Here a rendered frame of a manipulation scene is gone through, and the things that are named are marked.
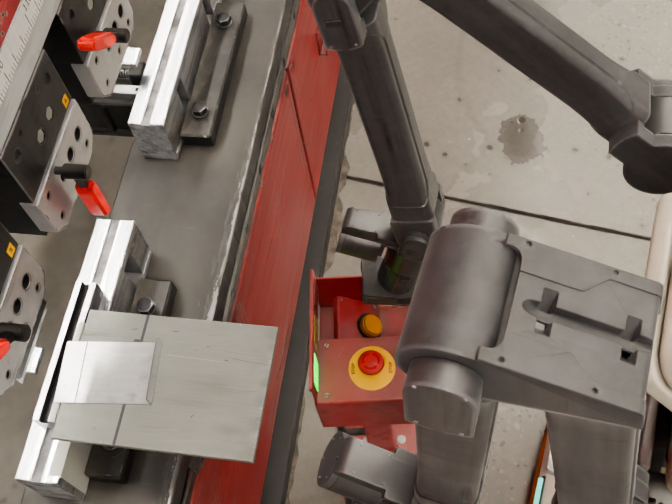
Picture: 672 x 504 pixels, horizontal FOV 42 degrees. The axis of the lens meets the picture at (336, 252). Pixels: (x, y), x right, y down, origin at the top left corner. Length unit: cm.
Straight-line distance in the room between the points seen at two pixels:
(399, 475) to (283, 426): 127
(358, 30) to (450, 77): 179
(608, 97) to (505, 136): 160
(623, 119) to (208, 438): 61
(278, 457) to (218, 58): 97
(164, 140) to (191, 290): 26
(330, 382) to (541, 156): 132
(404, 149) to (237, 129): 52
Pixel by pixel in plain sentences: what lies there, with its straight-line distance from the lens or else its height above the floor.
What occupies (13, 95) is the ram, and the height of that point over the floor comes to 136.
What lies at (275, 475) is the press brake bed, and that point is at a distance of 208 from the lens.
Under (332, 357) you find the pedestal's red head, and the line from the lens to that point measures 136.
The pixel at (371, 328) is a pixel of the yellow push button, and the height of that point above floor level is 73.
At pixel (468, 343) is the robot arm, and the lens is 44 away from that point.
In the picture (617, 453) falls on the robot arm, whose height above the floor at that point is 149.
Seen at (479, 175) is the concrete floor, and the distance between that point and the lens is 245.
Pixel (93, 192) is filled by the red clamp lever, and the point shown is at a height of 121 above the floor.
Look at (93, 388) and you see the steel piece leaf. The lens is 117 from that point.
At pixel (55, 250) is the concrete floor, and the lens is 255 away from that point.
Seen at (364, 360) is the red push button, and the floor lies 81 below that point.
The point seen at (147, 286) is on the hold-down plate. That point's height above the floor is 90.
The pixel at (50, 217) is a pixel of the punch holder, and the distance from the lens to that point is 104.
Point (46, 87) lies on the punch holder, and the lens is 103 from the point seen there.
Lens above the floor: 203
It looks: 60 degrees down
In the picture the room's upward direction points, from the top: 11 degrees counter-clockwise
